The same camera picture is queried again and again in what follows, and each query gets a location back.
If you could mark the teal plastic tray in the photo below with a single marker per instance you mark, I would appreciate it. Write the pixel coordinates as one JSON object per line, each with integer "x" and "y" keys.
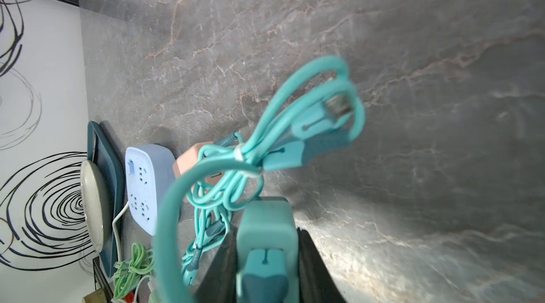
{"x": 101, "y": 152}

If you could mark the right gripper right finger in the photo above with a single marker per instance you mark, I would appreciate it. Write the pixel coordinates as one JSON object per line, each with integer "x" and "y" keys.
{"x": 315, "y": 282}

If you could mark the round grey plate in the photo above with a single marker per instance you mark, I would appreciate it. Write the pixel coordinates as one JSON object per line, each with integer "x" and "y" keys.
{"x": 96, "y": 204}

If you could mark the teal cable pink charger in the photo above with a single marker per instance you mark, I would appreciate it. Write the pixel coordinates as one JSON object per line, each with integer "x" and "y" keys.
{"x": 214, "y": 205}

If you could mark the blue power strip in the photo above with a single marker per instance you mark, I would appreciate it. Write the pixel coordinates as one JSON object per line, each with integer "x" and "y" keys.
{"x": 149, "y": 174}

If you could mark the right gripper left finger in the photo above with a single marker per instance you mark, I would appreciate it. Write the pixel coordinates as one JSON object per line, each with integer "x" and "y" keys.
{"x": 219, "y": 283}

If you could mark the red round tin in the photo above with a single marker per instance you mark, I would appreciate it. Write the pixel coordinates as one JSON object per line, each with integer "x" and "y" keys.
{"x": 98, "y": 296}

